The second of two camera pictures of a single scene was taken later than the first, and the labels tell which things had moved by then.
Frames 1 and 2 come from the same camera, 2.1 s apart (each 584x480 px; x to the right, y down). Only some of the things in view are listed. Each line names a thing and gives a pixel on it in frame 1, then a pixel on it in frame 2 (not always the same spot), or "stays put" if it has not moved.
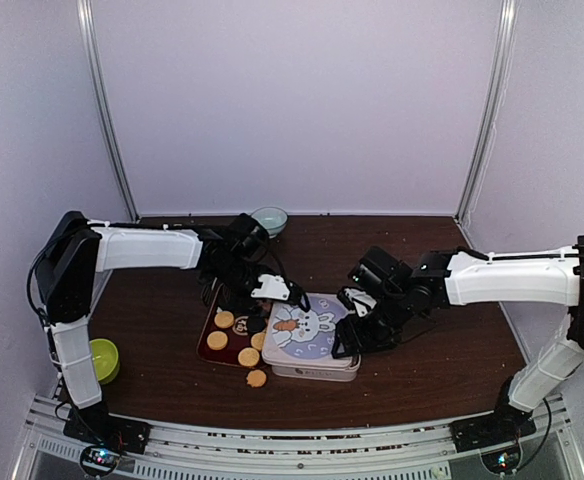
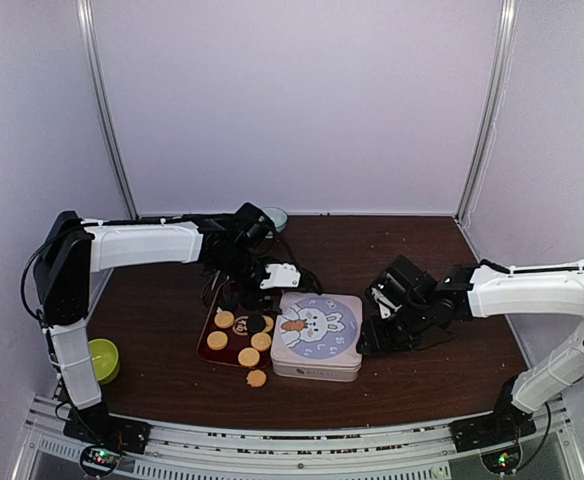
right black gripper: (355, 340) to (378, 340)
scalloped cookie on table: (256, 378) stays put
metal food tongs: (207, 289) stays put
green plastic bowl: (106, 360) stays put
